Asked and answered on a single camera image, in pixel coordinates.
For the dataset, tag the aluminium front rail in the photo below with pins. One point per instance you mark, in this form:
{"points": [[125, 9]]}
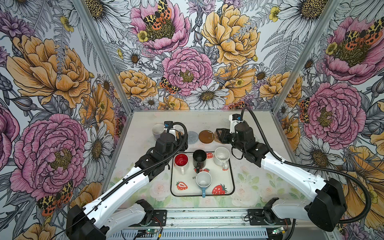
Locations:
{"points": [[204, 218]]}

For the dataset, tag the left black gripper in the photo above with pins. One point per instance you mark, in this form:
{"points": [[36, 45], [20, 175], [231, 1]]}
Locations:
{"points": [[181, 141]]}

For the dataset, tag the glossy brown wooden coaster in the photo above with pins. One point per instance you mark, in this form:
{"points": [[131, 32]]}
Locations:
{"points": [[206, 136]]}

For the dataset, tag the white mug blue handle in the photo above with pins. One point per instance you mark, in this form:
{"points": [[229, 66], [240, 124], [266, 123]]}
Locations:
{"points": [[203, 180]]}

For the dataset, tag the white tray with strawberries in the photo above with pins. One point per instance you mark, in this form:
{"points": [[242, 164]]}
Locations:
{"points": [[223, 183]]}

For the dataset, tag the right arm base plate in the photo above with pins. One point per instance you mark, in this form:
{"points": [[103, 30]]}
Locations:
{"points": [[258, 217]]}

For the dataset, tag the white mug purple handle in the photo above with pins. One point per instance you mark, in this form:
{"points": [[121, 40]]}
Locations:
{"points": [[157, 130]]}

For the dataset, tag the cork paw print coaster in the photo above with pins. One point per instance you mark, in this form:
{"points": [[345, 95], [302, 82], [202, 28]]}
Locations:
{"points": [[217, 138]]}

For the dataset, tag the right small circuit board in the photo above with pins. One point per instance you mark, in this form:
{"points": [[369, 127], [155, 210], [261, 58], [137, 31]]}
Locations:
{"points": [[277, 231]]}

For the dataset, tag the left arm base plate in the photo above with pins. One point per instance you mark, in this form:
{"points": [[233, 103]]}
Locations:
{"points": [[155, 218]]}

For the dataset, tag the black mug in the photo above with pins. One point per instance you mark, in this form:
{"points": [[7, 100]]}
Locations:
{"points": [[199, 160]]}

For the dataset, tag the green circuit board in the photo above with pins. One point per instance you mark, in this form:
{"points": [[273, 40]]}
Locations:
{"points": [[149, 233]]}

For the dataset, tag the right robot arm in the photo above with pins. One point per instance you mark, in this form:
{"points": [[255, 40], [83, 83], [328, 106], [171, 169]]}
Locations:
{"points": [[326, 202]]}

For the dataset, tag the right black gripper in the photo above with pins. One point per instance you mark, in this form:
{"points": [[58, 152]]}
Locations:
{"points": [[223, 137]]}

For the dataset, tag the red interior mug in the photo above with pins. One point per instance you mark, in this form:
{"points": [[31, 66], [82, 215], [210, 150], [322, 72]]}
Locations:
{"points": [[181, 163]]}

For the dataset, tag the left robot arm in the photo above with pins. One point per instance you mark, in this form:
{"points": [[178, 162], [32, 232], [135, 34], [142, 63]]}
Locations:
{"points": [[144, 171]]}

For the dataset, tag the grey crochet coaster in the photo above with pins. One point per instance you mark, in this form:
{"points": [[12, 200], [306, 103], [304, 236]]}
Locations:
{"points": [[193, 137]]}

